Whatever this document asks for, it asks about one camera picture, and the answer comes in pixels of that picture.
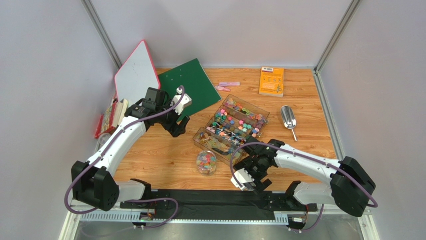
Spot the green cutting mat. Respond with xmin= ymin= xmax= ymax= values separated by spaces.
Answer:
xmin=158 ymin=58 xmax=222 ymax=121

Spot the pink highlighter pen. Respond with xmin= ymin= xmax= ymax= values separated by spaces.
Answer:
xmin=219 ymin=82 xmax=241 ymax=87

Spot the clear compartment candy box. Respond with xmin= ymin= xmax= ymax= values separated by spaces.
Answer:
xmin=193 ymin=94 xmax=270 ymax=164

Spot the small clear plastic cup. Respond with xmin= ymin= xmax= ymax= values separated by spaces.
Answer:
xmin=97 ymin=133 xmax=112 ymax=149

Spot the stack of books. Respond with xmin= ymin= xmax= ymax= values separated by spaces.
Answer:
xmin=94 ymin=99 xmax=129 ymax=139

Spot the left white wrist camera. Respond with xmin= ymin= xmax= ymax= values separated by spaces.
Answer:
xmin=172 ymin=86 xmax=192 ymax=116

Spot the white board pink frame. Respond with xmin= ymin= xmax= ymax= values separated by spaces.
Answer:
xmin=114 ymin=40 xmax=161 ymax=104

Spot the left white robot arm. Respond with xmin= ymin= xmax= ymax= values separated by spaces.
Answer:
xmin=64 ymin=86 xmax=192 ymax=214

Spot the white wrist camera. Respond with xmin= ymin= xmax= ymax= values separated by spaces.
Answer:
xmin=231 ymin=169 xmax=255 ymax=191
xmin=172 ymin=86 xmax=192 ymax=116

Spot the silver metal scoop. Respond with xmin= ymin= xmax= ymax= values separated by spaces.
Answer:
xmin=280 ymin=105 xmax=298 ymax=142

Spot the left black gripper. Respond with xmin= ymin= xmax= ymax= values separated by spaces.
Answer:
xmin=156 ymin=97 xmax=191 ymax=138

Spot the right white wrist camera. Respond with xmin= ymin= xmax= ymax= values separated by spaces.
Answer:
xmin=231 ymin=169 xmax=255 ymax=191

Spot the black base mat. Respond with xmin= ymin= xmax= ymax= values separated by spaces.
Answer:
xmin=120 ymin=189 xmax=319 ymax=221

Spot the aluminium front rail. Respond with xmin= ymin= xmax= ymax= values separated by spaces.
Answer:
xmin=58 ymin=187 xmax=380 ymax=240

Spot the silver round jar lid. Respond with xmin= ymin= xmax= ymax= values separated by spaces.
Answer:
xmin=244 ymin=184 xmax=255 ymax=192

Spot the orange yellow book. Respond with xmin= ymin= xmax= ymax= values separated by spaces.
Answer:
xmin=258 ymin=67 xmax=285 ymax=98

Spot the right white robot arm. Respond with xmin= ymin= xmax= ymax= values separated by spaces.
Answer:
xmin=230 ymin=139 xmax=378 ymax=218

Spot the clear plastic jar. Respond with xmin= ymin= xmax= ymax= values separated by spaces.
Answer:
xmin=195 ymin=150 xmax=217 ymax=176

